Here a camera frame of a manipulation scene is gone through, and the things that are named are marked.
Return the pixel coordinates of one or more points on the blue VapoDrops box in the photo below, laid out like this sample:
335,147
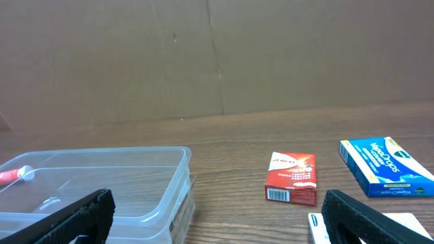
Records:
384,169

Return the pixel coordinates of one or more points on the white box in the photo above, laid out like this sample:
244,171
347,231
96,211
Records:
319,234

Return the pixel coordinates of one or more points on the orange tablet tube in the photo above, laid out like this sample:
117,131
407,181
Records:
13,175

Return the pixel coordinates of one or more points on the clear plastic container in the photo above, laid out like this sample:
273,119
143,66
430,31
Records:
151,187

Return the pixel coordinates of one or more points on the red small carton box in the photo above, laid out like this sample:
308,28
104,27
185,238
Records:
292,178

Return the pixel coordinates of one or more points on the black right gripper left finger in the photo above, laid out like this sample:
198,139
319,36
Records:
86,221

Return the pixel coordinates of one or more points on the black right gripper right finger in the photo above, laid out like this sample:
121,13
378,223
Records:
349,221

